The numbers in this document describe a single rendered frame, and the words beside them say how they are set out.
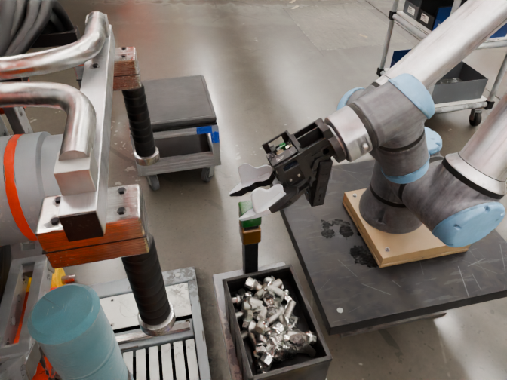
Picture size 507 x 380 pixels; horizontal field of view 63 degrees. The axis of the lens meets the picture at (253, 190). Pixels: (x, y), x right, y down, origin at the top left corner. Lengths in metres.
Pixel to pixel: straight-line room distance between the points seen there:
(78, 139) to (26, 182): 0.18
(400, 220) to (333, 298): 0.29
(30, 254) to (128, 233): 0.49
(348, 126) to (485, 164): 0.40
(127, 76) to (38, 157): 0.20
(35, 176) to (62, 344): 0.21
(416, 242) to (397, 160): 0.47
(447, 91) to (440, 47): 1.39
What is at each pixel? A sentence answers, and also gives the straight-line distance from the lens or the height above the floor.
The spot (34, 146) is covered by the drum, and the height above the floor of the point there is 0.92.
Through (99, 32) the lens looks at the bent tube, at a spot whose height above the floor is 1.01.
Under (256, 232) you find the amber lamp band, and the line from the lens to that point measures 0.82.
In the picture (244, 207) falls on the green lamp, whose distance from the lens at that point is 0.79.
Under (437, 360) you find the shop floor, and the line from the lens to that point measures 1.46.
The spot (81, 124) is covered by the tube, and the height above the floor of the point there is 1.01.
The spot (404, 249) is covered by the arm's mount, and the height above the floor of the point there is 0.34.
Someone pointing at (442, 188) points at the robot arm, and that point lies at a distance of 1.02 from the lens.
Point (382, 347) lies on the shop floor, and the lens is 1.42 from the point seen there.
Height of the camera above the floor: 1.21
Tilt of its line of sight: 41 degrees down
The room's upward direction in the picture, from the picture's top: straight up
